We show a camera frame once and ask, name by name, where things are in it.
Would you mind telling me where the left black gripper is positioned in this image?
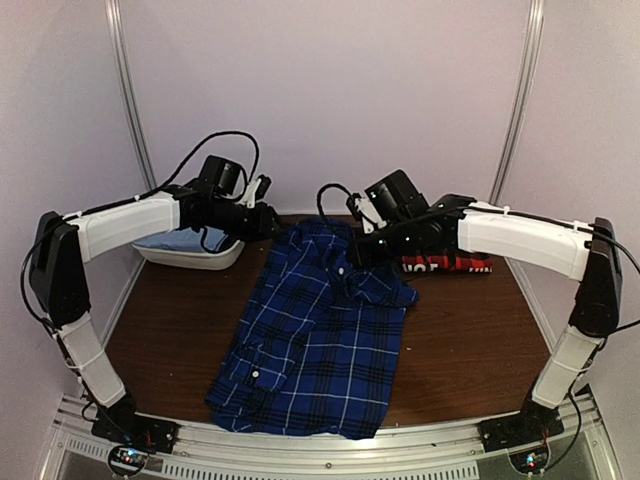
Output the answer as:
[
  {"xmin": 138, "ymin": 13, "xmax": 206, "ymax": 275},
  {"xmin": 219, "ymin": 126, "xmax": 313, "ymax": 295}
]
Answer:
[{"xmin": 209, "ymin": 196, "xmax": 289, "ymax": 243}]

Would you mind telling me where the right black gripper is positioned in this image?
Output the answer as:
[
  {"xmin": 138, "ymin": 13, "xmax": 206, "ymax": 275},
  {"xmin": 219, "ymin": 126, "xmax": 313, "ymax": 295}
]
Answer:
[{"xmin": 347, "ymin": 217, "xmax": 418, "ymax": 269}]

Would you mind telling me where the blue plaid long sleeve shirt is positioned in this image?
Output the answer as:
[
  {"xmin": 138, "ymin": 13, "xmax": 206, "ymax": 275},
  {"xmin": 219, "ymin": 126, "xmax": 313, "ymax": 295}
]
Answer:
[{"xmin": 205, "ymin": 217, "xmax": 419, "ymax": 440}]

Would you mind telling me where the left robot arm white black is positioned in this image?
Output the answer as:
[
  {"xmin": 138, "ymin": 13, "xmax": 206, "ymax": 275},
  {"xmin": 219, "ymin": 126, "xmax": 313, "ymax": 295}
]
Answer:
[{"xmin": 21, "ymin": 176, "xmax": 279, "ymax": 444}]

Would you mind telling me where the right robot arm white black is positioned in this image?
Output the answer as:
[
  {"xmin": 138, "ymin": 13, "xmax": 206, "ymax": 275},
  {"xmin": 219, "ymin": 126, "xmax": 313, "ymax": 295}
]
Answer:
[{"xmin": 346, "ymin": 194, "xmax": 622, "ymax": 442}]

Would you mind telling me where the red black plaid folded shirt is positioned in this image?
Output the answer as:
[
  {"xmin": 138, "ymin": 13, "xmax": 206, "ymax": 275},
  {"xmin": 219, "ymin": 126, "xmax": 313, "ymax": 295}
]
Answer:
[{"xmin": 401, "ymin": 251, "xmax": 493, "ymax": 275}]

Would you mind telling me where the white plastic bin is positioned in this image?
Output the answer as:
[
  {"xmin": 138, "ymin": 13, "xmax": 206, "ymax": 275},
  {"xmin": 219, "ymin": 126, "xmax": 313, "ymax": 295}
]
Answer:
[{"xmin": 132, "ymin": 235, "xmax": 245, "ymax": 271}]

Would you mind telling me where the light blue folded shirt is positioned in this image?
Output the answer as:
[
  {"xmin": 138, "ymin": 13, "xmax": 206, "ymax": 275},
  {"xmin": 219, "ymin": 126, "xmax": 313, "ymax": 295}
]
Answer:
[{"xmin": 133, "ymin": 227, "xmax": 229, "ymax": 253}]

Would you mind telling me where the right circuit board with leds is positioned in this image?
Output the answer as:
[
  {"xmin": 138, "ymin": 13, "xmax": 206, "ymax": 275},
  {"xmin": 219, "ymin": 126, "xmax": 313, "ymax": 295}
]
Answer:
[{"xmin": 509, "ymin": 446, "xmax": 550, "ymax": 476}]

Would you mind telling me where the circuit board with leds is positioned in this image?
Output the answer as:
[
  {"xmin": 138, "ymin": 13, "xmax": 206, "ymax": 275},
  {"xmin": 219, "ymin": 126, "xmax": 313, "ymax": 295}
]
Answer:
[
  {"xmin": 509, "ymin": 446, "xmax": 550, "ymax": 476},
  {"xmin": 107, "ymin": 445, "xmax": 150, "ymax": 477}
]

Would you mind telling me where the left circuit board with leds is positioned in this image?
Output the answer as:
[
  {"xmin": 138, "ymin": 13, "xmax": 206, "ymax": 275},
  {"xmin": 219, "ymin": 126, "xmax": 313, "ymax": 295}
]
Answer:
[{"xmin": 107, "ymin": 445, "xmax": 150, "ymax": 477}]

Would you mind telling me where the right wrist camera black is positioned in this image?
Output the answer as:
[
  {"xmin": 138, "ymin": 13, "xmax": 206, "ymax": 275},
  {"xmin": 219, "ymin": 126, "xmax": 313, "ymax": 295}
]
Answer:
[{"xmin": 346, "ymin": 169, "xmax": 429, "ymax": 234}]

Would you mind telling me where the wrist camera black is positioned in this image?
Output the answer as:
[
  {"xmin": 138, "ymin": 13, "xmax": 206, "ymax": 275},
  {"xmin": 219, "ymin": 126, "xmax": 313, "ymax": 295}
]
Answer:
[
  {"xmin": 346, "ymin": 169, "xmax": 429, "ymax": 234},
  {"xmin": 192, "ymin": 155, "xmax": 272, "ymax": 207}
]

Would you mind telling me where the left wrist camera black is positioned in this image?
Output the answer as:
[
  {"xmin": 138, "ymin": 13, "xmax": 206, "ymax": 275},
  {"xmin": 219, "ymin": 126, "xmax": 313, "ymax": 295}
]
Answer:
[{"xmin": 192, "ymin": 155, "xmax": 272, "ymax": 207}]

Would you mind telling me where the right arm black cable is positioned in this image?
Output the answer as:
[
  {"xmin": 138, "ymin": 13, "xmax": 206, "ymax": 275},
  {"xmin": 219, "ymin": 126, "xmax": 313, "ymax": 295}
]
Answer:
[{"xmin": 315, "ymin": 183, "xmax": 359, "ymax": 226}]

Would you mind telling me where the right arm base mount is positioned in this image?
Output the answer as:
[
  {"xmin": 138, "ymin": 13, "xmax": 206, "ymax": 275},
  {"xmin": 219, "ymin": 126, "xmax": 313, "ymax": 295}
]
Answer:
[{"xmin": 478, "ymin": 411, "xmax": 564, "ymax": 452}]

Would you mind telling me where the aluminium front rail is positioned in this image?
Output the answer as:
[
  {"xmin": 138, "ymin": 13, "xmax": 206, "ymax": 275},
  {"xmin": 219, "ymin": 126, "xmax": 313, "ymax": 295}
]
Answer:
[{"xmin": 37, "ymin": 394, "xmax": 622, "ymax": 479}]

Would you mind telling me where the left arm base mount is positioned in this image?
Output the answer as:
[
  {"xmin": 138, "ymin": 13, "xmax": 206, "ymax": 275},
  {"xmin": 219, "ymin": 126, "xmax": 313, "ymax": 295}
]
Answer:
[{"xmin": 91, "ymin": 412, "xmax": 179, "ymax": 454}]

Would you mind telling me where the right aluminium frame post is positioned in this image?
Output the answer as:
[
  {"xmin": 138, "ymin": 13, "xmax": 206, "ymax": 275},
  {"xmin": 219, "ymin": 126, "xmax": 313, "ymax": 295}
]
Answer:
[{"xmin": 489, "ymin": 0, "xmax": 545, "ymax": 203}]

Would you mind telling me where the aluminium frame post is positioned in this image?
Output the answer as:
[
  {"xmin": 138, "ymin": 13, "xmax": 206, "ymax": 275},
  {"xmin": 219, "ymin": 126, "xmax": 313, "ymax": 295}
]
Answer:
[
  {"xmin": 489, "ymin": 0, "xmax": 545, "ymax": 203},
  {"xmin": 104, "ymin": 0, "xmax": 157, "ymax": 189}
]

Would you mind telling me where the left aluminium frame post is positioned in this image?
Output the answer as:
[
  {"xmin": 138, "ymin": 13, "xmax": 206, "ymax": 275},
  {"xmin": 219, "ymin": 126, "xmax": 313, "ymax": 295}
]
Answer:
[{"xmin": 104, "ymin": 0, "xmax": 157, "ymax": 189}]

